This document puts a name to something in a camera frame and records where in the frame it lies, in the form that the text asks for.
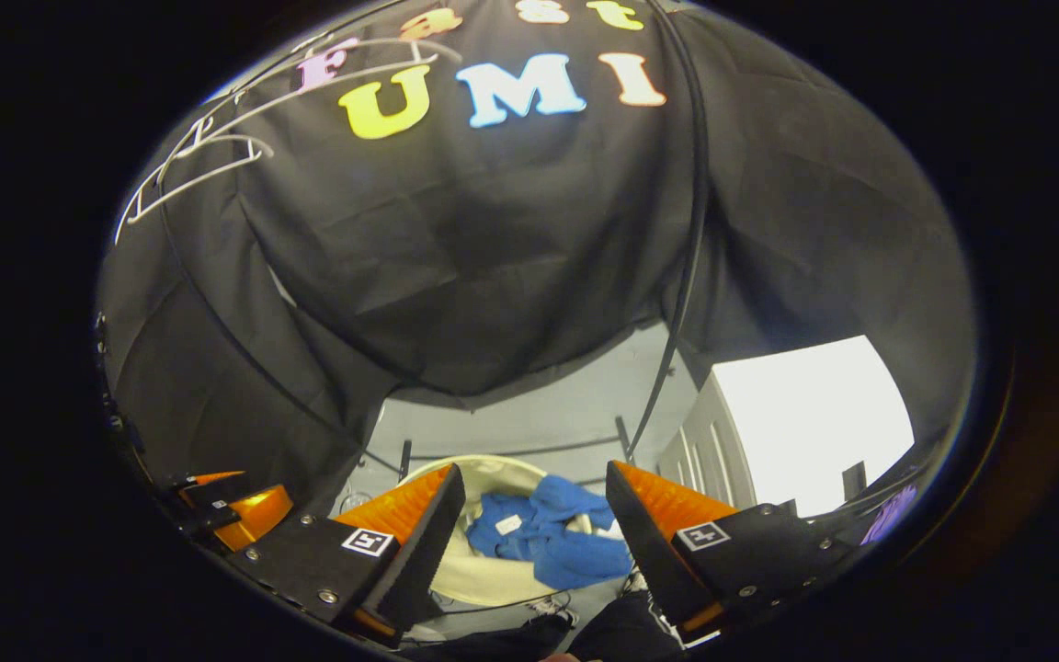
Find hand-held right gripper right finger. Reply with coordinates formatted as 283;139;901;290
604;459;852;645

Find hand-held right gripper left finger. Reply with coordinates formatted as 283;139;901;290
225;462;468;645

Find cream laundry hamper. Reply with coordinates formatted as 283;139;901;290
395;454;643;609

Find blue corduroy jacket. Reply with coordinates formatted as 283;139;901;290
466;474;634;590

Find black metal clothes rack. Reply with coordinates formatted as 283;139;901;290
153;0;711;481

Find white clothes hanger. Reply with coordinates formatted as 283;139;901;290
176;34;465;154
113;132;275;245

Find black backdrop cloth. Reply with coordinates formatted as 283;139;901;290
97;0;977;518

